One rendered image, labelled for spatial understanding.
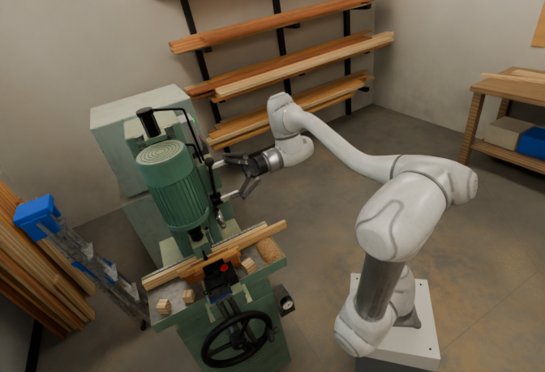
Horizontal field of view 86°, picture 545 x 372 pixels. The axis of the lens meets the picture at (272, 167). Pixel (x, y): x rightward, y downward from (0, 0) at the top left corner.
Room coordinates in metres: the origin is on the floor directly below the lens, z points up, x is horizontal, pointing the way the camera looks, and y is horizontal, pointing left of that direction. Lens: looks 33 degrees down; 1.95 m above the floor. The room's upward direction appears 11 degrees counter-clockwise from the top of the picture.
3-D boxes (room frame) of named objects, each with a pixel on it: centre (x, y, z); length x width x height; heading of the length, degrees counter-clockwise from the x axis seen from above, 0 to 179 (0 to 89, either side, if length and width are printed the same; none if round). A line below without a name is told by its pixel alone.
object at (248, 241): (0.96, 0.24, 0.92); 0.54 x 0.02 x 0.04; 110
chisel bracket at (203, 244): (0.94, 0.38, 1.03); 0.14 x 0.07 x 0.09; 20
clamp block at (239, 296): (0.74, 0.29, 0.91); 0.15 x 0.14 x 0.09; 110
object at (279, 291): (0.87, 0.08, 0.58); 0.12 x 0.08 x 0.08; 20
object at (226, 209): (1.14, 0.29, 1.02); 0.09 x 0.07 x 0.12; 110
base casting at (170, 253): (1.03, 0.41, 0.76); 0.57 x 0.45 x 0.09; 20
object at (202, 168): (1.17, 0.30, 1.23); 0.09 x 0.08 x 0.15; 20
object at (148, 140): (1.05, 0.42, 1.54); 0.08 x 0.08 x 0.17; 20
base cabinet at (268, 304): (1.03, 0.42, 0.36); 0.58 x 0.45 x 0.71; 20
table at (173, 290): (0.82, 0.32, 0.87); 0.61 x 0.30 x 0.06; 110
